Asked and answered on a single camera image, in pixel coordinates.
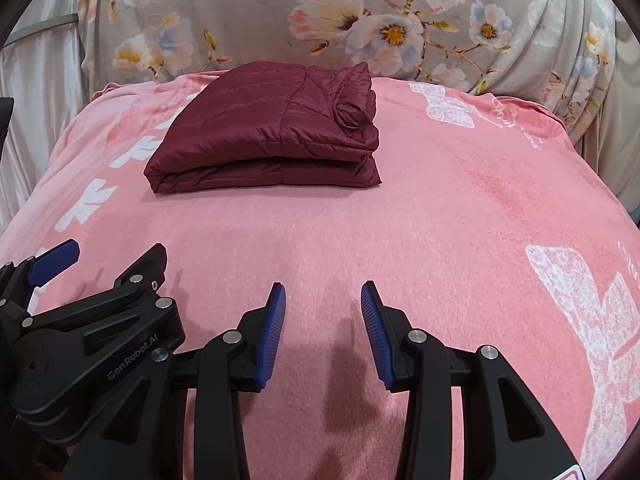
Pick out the white curtain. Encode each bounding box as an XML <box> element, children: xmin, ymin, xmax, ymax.
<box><xmin>0</xmin><ymin>0</ymin><xmax>118</xmax><ymax>226</ymax></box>

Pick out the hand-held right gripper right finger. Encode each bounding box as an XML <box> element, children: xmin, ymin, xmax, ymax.
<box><xmin>360</xmin><ymin>281</ymin><xmax>586</xmax><ymax>480</ymax></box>

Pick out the grey floral bed cover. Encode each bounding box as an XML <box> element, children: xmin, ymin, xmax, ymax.
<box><xmin>80</xmin><ymin>0</ymin><xmax>621</xmax><ymax>146</ymax></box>

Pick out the maroon quilted jacket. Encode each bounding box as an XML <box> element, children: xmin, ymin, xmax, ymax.
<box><xmin>143</xmin><ymin>61</ymin><xmax>383</xmax><ymax>195</ymax></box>

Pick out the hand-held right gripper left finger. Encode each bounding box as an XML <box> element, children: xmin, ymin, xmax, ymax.
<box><xmin>60</xmin><ymin>282</ymin><xmax>287</xmax><ymax>480</ymax></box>

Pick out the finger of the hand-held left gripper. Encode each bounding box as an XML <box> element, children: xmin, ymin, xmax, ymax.
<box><xmin>20</xmin><ymin>243</ymin><xmax>187</xmax><ymax>391</ymax></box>
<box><xmin>0</xmin><ymin>239</ymin><xmax>81</xmax><ymax>322</ymax></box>

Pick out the grey metal bar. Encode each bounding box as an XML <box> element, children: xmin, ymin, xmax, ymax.
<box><xmin>6</xmin><ymin>14</ymin><xmax>80</xmax><ymax>47</ymax></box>

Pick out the pink printed blanket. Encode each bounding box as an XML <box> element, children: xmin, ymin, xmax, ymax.
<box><xmin>0</xmin><ymin>72</ymin><xmax>640</xmax><ymax>480</ymax></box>

